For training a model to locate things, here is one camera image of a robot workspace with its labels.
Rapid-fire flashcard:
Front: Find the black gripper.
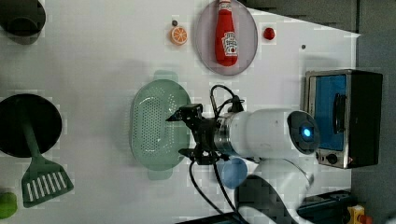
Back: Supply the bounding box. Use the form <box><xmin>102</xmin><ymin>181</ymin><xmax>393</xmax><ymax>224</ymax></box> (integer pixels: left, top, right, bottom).
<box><xmin>167</xmin><ymin>109</ymin><xmax>219</xmax><ymax>165</ymax></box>

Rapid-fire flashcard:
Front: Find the green plastic strainer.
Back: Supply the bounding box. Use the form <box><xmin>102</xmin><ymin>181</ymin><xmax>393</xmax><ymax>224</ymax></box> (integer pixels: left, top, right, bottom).
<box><xmin>129</xmin><ymin>70</ymin><xmax>191</xmax><ymax>180</ymax></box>

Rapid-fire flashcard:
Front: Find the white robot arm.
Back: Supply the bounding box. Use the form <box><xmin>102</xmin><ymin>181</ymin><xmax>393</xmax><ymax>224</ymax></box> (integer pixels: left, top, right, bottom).
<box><xmin>168</xmin><ymin>105</ymin><xmax>320</xmax><ymax>224</ymax></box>

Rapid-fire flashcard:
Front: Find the blue bowl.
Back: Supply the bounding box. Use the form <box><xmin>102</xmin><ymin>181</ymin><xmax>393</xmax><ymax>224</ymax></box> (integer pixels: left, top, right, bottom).
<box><xmin>217</xmin><ymin>158</ymin><xmax>248</xmax><ymax>189</ymax></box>

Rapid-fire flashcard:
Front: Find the orange slice toy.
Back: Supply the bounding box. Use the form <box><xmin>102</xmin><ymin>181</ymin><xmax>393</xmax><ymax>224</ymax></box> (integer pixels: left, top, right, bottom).
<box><xmin>169</xmin><ymin>26</ymin><xmax>188</xmax><ymax>46</ymax></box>

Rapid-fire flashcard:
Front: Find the red ketchup bottle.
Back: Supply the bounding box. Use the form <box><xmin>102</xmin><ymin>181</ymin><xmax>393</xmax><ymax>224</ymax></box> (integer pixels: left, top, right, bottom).
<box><xmin>215</xmin><ymin>0</ymin><xmax>238</xmax><ymax>66</ymax></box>

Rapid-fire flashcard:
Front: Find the grey round plate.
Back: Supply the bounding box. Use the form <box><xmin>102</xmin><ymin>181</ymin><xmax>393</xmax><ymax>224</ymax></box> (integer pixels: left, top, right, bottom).
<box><xmin>194</xmin><ymin>0</ymin><xmax>258</xmax><ymax>76</ymax></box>

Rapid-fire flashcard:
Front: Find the red strawberry toy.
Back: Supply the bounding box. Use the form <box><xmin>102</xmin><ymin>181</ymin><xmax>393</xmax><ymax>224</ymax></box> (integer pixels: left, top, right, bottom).
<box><xmin>263</xmin><ymin>27</ymin><xmax>276</xmax><ymax>40</ymax></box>

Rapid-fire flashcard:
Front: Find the black round pan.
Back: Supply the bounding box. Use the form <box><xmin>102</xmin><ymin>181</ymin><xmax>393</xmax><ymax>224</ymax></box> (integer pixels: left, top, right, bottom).
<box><xmin>0</xmin><ymin>93</ymin><xmax>64</xmax><ymax>159</ymax></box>

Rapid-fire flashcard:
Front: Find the green slotted spatula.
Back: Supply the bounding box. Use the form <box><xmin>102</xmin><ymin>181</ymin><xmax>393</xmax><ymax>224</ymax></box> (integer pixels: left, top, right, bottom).
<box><xmin>16</xmin><ymin>101</ymin><xmax>74</xmax><ymax>208</ymax></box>

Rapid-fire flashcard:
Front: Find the silver toaster oven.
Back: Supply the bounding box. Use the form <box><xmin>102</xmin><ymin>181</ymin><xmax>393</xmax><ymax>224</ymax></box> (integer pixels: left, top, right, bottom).
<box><xmin>304</xmin><ymin>69</ymin><xmax>383</xmax><ymax>169</ymax></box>

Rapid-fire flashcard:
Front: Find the yellow emergency stop box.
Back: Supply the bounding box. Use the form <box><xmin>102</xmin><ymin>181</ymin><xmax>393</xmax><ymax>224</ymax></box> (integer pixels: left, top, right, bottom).
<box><xmin>347</xmin><ymin>205</ymin><xmax>373</xmax><ymax>224</ymax></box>

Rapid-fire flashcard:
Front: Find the green toy fruit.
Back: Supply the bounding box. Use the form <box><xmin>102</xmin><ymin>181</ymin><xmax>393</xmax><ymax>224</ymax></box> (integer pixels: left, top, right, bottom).
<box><xmin>0</xmin><ymin>192</ymin><xmax>18</xmax><ymax>219</ymax></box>

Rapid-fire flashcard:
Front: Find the dark grey cup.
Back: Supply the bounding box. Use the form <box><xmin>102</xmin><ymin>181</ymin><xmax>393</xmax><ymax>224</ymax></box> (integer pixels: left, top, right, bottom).
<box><xmin>0</xmin><ymin>0</ymin><xmax>46</xmax><ymax>36</ymax></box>

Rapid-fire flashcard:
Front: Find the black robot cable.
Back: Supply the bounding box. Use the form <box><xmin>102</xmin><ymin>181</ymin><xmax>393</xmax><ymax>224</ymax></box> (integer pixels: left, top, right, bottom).
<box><xmin>188</xmin><ymin>84</ymin><xmax>250</xmax><ymax>224</ymax></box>

